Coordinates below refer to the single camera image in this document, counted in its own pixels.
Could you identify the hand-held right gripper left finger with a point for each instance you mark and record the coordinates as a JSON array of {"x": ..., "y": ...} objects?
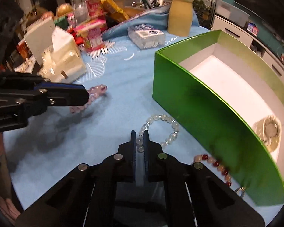
[{"x": 133, "y": 151}]

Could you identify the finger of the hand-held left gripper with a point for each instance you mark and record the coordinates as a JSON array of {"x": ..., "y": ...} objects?
[
  {"x": 68, "y": 97},
  {"x": 61, "y": 85}
]

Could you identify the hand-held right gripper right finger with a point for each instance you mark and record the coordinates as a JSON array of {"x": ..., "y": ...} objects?
[{"x": 146, "y": 151}]

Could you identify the green cardboard box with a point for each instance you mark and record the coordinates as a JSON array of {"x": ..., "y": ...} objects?
[{"x": 191, "y": 99}]

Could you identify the cream tissue pack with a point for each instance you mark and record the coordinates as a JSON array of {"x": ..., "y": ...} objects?
[{"x": 66, "y": 61}]

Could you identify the white paper box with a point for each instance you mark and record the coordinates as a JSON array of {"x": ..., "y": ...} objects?
[{"x": 39, "y": 37}]

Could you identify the blue floral tablecloth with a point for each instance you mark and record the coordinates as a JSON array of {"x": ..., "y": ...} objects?
[{"x": 108, "y": 123}]

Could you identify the pink snack box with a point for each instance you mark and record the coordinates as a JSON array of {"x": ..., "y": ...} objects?
[
  {"x": 92, "y": 35},
  {"x": 94, "y": 7}
]

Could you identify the blue satin cloth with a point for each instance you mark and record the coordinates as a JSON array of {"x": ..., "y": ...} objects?
[{"x": 123, "y": 28}]

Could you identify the yellow snack bag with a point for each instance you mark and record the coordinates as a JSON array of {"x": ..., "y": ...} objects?
[{"x": 116, "y": 8}]

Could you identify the clear plastic card box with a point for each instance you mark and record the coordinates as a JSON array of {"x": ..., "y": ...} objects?
[{"x": 144, "y": 37}]

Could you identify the cream wrist watch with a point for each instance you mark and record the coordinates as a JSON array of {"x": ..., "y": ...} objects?
[{"x": 271, "y": 130}]

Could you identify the white TV cabinet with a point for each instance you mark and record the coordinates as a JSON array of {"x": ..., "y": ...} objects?
[{"x": 236, "y": 33}]

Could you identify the small red blue sign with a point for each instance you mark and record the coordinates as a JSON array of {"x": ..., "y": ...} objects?
[{"x": 252, "y": 28}]

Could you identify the clear storage box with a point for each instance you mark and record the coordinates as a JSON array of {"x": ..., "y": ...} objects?
[{"x": 232, "y": 11}]

